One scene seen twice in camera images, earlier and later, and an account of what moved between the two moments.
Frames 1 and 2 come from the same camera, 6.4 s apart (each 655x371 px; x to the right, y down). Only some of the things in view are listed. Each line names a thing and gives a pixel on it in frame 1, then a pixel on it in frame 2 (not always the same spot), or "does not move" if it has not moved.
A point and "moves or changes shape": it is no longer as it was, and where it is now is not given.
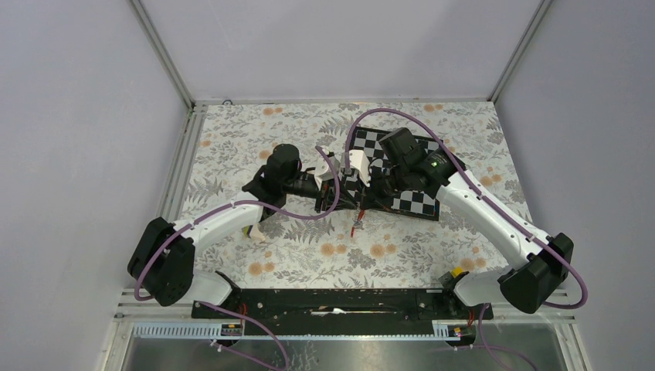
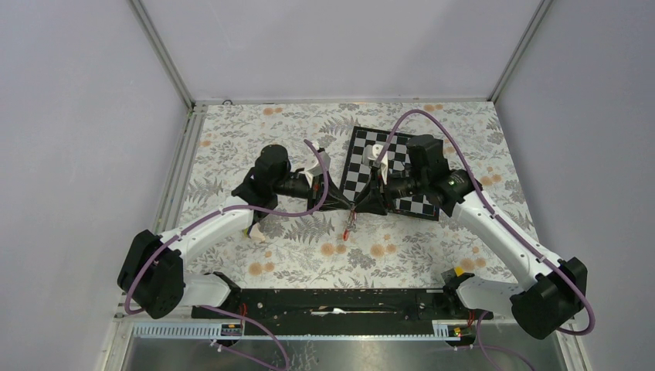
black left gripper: (344, 203) does not move
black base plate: (343, 309) does not move
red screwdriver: (358, 222) moves or changes shape
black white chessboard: (401, 202) does not move
